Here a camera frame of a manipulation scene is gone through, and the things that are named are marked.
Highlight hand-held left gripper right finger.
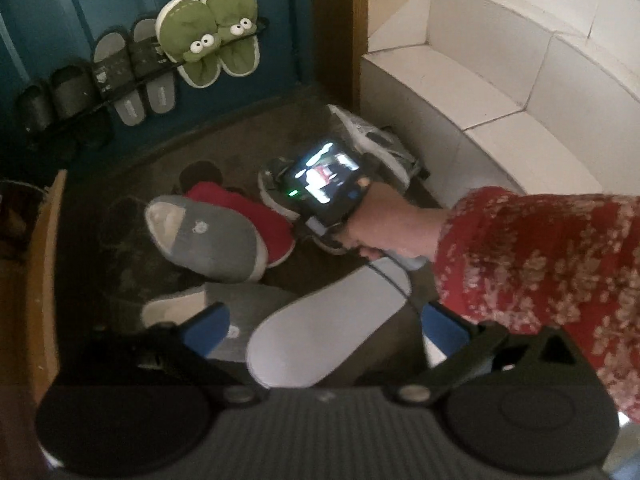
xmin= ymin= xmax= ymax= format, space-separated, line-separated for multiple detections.
xmin=394 ymin=301 xmax=596 ymax=409

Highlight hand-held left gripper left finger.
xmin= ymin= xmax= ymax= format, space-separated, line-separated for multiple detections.
xmin=65 ymin=302 xmax=262 ymax=409

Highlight black and silver sneaker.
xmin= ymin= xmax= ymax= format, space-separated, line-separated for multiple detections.
xmin=257 ymin=157 xmax=351 ymax=256
xmin=369 ymin=127 xmax=432 ymax=186

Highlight red slipper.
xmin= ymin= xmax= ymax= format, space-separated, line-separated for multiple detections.
xmin=246 ymin=262 xmax=413 ymax=390
xmin=186 ymin=182 xmax=296 ymax=268

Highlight wooden shoe cabinet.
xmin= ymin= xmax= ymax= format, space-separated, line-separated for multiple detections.
xmin=0 ymin=170 xmax=68 ymax=411

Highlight person's right forearm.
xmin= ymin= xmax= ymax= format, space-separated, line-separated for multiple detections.
xmin=432 ymin=187 xmax=640 ymax=416

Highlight person's right hand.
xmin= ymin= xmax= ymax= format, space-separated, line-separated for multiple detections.
xmin=331 ymin=184 xmax=448 ymax=261

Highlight grey bear slipper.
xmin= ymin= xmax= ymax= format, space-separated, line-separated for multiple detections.
xmin=145 ymin=195 xmax=267 ymax=282
xmin=141 ymin=282 xmax=301 ymax=363

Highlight dark door mat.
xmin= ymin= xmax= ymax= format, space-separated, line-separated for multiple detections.
xmin=50 ymin=85 xmax=441 ymax=386

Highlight white tiled steps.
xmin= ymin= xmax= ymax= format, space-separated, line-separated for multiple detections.
xmin=360 ymin=0 xmax=640 ymax=211

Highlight blue door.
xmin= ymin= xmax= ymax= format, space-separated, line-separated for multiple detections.
xmin=0 ymin=0 xmax=313 ymax=171

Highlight wooden door frame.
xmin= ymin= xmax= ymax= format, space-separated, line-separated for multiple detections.
xmin=351 ymin=0 xmax=383 ymax=111

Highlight black wire door rack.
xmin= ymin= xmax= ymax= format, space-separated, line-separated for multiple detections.
xmin=22 ymin=17 xmax=271 ymax=141

